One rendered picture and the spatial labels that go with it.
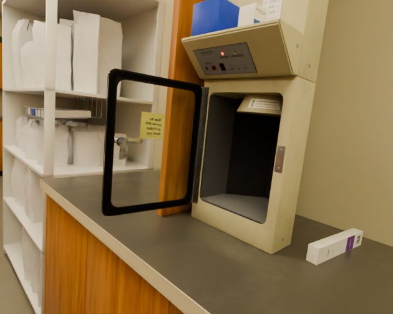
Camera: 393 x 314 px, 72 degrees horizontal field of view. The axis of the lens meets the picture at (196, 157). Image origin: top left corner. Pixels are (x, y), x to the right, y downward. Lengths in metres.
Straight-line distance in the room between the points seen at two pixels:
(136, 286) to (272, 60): 0.67
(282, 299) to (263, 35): 0.57
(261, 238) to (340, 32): 0.80
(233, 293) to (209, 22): 0.66
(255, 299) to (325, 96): 0.80
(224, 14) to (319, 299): 0.71
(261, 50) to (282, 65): 0.06
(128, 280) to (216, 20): 0.74
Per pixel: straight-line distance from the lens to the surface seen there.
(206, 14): 0.83
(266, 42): 0.70
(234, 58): 0.77
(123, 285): 0.88
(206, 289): 0.62
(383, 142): 1.10
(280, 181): 0.74
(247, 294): 0.63
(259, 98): 0.82
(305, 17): 0.77
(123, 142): 0.75
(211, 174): 0.94
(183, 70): 0.93
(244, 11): 0.77
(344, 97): 1.14
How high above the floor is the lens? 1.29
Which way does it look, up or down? 8 degrees down
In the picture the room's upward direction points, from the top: 6 degrees clockwise
